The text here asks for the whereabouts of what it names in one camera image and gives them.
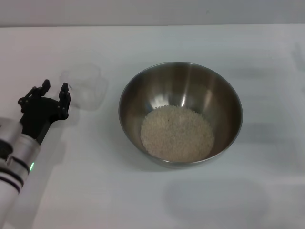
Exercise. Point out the clear plastic measuring cup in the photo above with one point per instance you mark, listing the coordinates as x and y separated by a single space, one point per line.
90 95

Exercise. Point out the white rice grains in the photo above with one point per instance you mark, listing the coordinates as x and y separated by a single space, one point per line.
177 133

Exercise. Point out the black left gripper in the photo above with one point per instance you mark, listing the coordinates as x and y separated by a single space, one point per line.
40 114

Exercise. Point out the stainless steel mixing bowl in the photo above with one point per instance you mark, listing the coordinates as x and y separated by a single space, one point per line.
181 86

